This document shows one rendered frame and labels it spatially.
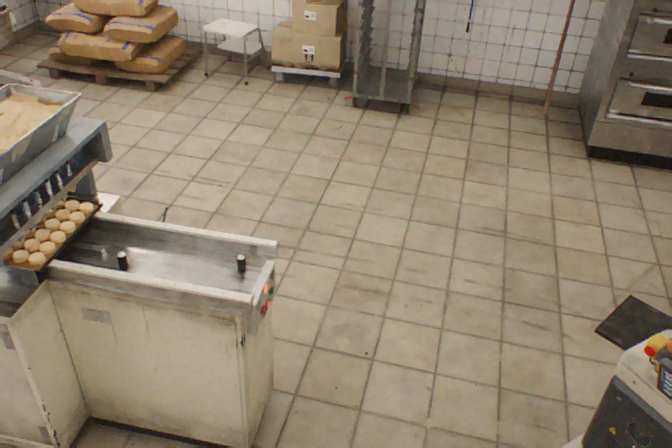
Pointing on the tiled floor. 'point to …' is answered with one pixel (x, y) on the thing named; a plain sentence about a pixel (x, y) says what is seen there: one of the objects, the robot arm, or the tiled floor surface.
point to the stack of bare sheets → (633, 323)
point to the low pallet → (105, 72)
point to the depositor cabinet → (40, 361)
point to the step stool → (235, 41)
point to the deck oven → (630, 85)
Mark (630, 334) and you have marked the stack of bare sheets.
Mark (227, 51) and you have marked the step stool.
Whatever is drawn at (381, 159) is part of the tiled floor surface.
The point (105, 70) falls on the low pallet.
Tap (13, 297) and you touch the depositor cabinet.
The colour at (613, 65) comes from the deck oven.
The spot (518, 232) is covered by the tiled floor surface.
